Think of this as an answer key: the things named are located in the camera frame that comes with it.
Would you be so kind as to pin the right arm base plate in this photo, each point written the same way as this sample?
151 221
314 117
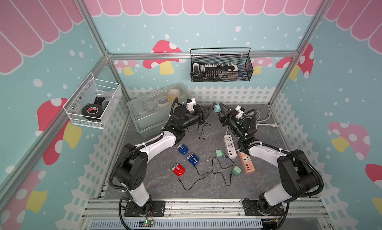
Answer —
261 208

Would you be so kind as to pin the orange power strip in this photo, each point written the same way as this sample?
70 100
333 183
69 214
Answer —
247 163

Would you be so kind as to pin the green charger adapter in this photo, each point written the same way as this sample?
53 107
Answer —
217 108
219 153
236 171

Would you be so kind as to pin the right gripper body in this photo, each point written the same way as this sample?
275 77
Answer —
232 122

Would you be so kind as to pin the black wire mesh basket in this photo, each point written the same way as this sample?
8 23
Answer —
240 56

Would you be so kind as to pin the black tape roll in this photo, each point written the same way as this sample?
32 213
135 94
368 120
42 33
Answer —
92 112

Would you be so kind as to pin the clear plastic storage box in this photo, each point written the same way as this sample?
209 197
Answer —
150 113

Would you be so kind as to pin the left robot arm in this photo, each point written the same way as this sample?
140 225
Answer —
129 171

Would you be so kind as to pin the white power strip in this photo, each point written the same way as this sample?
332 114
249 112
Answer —
230 148

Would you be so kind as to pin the black socket bit holder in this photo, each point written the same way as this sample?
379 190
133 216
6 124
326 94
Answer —
205 71

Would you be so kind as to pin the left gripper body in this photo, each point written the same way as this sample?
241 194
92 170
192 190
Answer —
194 117

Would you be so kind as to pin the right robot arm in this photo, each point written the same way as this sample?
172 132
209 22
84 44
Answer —
298 178

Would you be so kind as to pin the white wire wall basket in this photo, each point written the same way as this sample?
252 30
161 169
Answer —
93 91

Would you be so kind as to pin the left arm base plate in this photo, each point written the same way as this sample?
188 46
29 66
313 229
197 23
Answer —
150 209

